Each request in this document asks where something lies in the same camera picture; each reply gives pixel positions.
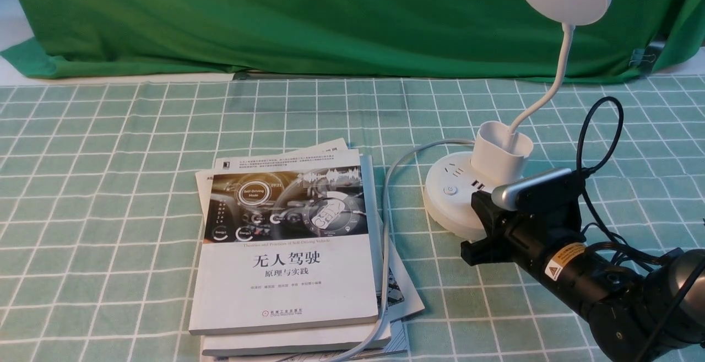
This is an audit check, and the metal binder clip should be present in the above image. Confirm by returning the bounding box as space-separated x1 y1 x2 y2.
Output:
628 41 665 74

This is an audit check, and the green checkered tablecloth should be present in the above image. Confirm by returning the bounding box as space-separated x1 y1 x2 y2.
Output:
1 75 704 361

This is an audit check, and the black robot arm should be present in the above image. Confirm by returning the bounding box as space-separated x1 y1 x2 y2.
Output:
461 191 704 361

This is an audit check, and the black camera cable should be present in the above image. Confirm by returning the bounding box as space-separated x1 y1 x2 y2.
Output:
576 96 684 274

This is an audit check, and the green backdrop cloth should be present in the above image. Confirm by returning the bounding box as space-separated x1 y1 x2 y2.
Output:
0 0 705 84

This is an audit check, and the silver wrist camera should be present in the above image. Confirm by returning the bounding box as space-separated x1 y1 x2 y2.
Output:
491 167 585 213

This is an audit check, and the grey lamp power cord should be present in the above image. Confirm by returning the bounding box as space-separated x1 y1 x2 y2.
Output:
325 139 476 362

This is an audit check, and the self-driving textbook on top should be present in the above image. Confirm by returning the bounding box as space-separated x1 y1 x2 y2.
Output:
188 150 379 336

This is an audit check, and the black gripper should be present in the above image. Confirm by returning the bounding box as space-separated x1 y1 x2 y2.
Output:
460 183 585 267

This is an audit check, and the white booklet under books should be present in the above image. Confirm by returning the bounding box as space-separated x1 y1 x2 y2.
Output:
195 138 425 362

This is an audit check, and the white desk lamp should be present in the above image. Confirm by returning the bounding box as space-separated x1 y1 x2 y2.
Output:
422 0 612 241

